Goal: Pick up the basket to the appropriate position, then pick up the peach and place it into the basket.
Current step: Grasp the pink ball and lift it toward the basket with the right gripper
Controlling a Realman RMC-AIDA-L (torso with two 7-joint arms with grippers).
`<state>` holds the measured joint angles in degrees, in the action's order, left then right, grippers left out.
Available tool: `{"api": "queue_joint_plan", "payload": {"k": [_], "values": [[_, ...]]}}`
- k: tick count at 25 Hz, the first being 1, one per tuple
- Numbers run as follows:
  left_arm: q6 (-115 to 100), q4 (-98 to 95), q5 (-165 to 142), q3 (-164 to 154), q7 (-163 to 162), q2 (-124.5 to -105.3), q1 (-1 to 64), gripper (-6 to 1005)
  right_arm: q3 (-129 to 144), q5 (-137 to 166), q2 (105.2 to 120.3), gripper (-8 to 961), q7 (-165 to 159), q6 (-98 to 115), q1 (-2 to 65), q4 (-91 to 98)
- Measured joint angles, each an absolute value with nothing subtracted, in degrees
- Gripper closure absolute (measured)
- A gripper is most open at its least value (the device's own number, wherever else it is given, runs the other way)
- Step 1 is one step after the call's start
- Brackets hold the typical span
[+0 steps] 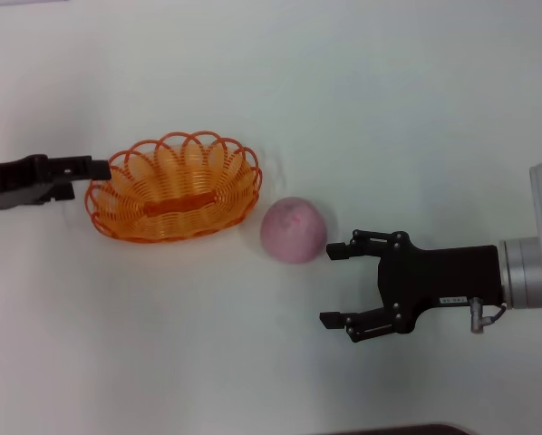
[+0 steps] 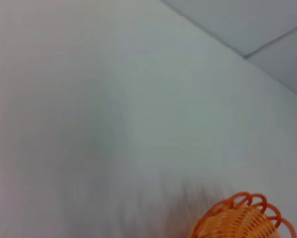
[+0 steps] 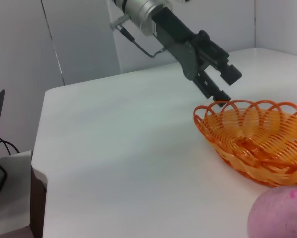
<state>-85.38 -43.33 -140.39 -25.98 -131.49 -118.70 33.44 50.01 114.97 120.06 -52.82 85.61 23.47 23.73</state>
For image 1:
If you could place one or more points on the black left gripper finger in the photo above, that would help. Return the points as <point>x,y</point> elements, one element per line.
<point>99,170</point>
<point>49,192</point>

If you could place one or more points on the metal right gripper plug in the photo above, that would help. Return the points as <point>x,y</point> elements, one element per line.
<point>476,317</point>

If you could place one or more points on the dark curved robot base edge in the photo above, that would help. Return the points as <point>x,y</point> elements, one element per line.
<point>411,430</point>

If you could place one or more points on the pink round bun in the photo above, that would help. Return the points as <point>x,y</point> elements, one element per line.
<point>293,231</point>

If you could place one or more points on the orange woven plastic basket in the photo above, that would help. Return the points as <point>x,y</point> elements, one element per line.
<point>180,206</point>

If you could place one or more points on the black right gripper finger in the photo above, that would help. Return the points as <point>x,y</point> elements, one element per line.
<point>330,321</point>
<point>336,251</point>

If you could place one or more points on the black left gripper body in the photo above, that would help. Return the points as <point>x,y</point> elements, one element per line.
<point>12,179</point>

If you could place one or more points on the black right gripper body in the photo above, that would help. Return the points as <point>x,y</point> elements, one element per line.
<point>434,276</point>

